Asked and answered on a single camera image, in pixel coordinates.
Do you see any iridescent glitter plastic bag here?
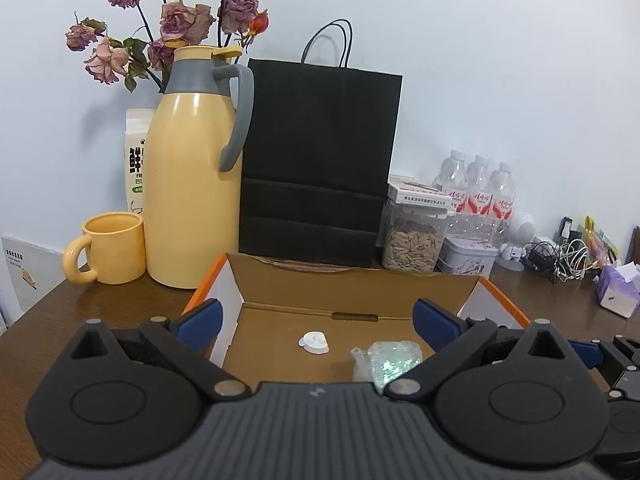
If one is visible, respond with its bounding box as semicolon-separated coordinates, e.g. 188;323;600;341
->
350;341;423;393

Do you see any purple tissue pack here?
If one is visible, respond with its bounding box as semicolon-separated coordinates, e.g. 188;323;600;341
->
596;262;640;318

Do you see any white patterned tin box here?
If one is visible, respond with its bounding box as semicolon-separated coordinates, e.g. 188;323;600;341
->
436;235;498;278

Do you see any orange cardboard box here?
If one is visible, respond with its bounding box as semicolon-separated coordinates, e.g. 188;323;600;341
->
187;254;529;388

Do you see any clear jar of seeds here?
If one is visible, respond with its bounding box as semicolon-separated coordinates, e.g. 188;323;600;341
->
382;200;449;274

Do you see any colourful snack packet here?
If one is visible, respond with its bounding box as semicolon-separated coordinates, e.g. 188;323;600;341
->
584;216;620;268

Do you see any white plastic hook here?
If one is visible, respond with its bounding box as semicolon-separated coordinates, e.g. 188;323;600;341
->
298;330;330;356

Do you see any yellow thermos jug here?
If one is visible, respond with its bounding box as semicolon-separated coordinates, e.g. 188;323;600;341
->
143;46;254;289

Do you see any black charger plug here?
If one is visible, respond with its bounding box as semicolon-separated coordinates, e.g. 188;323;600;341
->
554;217;582;246

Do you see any yellow ceramic mug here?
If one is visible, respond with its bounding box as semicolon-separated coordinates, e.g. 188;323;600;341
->
62;211;146;285

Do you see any middle water bottle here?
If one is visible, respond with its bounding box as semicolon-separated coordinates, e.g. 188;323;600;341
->
463;155;492;242

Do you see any water bottle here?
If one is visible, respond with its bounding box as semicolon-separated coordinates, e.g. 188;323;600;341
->
463;155;492;242
489;162;516;247
433;150;468;235

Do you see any white robot figurine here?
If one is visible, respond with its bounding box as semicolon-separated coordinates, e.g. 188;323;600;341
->
496;211;536;272

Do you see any white red flat box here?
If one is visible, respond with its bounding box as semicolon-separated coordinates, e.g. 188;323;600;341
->
387;176;452;210

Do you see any left water bottle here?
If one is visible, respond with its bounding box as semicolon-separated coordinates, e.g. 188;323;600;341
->
433;150;468;235

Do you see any right water bottle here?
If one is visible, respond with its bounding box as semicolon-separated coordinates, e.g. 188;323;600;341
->
489;162;516;247

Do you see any white card at left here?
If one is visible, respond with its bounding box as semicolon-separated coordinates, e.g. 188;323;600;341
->
1;235;65;313

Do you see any white milk carton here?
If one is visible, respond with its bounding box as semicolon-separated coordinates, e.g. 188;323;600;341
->
124;108;155;214

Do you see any black paper shopping bag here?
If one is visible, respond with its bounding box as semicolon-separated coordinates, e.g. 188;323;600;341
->
237;18;404;269

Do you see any dried pink flower bouquet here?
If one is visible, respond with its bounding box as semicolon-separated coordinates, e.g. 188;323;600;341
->
65;0;269;93

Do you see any white cable bundle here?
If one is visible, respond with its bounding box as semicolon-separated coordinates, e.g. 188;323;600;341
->
554;237;599;283

